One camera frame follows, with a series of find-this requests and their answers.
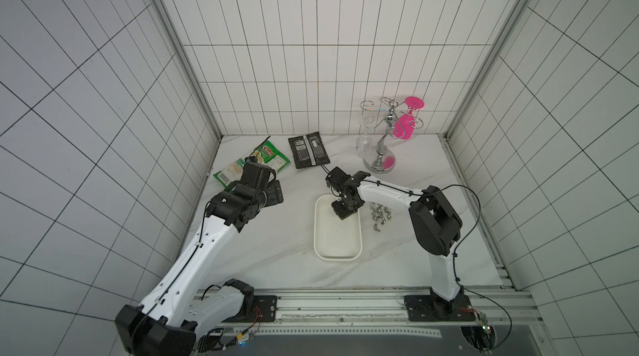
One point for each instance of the white plastic storage box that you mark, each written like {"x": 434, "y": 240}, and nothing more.
{"x": 336, "y": 239}

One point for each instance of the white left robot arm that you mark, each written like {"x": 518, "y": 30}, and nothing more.
{"x": 171, "y": 319}

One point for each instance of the pink wine glass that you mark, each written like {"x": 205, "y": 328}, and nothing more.
{"x": 407, "y": 121}

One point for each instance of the black snack packet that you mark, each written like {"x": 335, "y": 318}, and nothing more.
{"x": 308, "y": 151}

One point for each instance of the chrome glass holder stand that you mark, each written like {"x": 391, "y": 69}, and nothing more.
{"x": 381, "y": 159}

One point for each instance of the clear wine glass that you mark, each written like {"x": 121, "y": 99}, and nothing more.
{"x": 364, "y": 143}

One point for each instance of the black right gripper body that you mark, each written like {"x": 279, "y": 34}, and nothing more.
{"x": 344, "y": 200}

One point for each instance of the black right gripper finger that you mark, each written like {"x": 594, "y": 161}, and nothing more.
{"x": 355, "y": 202}
{"x": 341, "y": 209}

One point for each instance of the green chips bag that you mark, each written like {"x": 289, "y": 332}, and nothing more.
{"x": 266, "y": 154}

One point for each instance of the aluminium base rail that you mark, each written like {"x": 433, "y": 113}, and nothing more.
{"x": 383, "y": 311}

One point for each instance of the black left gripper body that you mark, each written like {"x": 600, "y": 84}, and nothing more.
{"x": 269, "y": 197}

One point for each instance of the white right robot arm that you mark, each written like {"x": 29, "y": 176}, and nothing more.
{"x": 436, "y": 224}

